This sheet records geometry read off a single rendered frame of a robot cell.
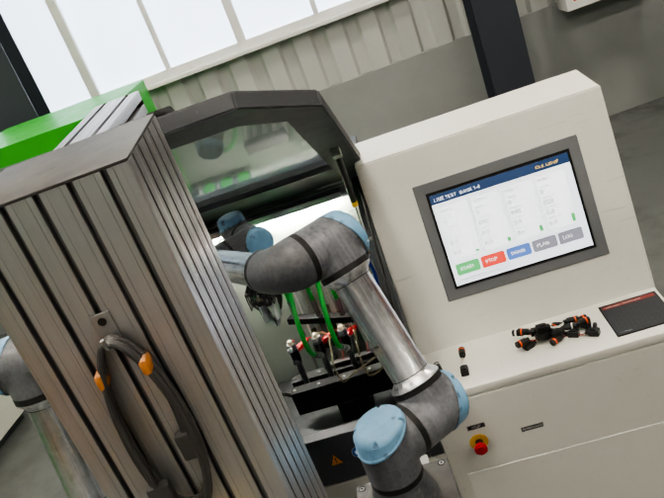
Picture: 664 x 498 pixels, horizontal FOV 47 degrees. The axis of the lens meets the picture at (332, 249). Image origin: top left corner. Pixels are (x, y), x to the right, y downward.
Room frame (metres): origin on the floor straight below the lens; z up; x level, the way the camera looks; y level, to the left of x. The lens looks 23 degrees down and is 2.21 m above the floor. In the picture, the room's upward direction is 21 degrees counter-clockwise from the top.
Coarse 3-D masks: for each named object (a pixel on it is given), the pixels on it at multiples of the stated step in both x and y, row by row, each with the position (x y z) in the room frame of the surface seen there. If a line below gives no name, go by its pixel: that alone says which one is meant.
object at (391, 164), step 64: (448, 128) 2.08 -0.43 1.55; (512, 128) 1.99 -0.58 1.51; (576, 128) 1.95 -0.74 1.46; (384, 192) 2.03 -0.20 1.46; (384, 256) 2.00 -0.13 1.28; (640, 256) 1.84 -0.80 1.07; (448, 320) 1.92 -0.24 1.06; (512, 320) 1.89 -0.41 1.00; (512, 384) 1.68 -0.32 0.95; (576, 384) 1.65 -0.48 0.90; (640, 384) 1.62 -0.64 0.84; (448, 448) 1.70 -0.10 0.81; (512, 448) 1.68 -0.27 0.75; (576, 448) 1.65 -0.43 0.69; (640, 448) 1.63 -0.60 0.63
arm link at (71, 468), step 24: (0, 360) 1.39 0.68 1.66; (0, 384) 1.38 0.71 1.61; (24, 384) 1.36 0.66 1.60; (24, 408) 1.37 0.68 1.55; (48, 408) 1.37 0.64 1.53; (48, 432) 1.36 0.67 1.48; (48, 456) 1.38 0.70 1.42; (72, 456) 1.36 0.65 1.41; (72, 480) 1.35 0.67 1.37; (96, 480) 1.36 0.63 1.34
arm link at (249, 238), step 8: (240, 224) 1.90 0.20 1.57; (248, 224) 1.89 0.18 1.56; (232, 232) 1.90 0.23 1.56; (240, 232) 1.85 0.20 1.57; (248, 232) 1.83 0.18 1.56; (256, 232) 1.81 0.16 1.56; (264, 232) 1.82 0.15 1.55; (224, 240) 1.83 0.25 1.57; (232, 240) 1.82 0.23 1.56; (240, 240) 1.82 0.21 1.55; (248, 240) 1.81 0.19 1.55; (256, 240) 1.81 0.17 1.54; (264, 240) 1.82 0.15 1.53; (272, 240) 1.83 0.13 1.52; (232, 248) 1.80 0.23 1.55; (240, 248) 1.81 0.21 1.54; (248, 248) 1.81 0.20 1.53; (256, 248) 1.80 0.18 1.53; (264, 248) 1.81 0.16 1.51
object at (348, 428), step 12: (324, 432) 1.78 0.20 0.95; (336, 432) 1.76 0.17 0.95; (348, 432) 1.74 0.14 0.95; (312, 444) 1.76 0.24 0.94; (324, 444) 1.75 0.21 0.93; (336, 444) 1.75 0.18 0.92; (348, 444) 1.74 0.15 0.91; (312, 456) 1.76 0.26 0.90; (324, 456) 1.75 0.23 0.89; (348, 456) 1.75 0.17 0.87; (324, 468) 1.76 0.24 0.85; (336, 468) 1.75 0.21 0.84; (348, 468) 1.75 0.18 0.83; (360, 468) 1.74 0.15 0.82; (324, 480) 1.76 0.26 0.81; (336, 480) 1.75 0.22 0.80
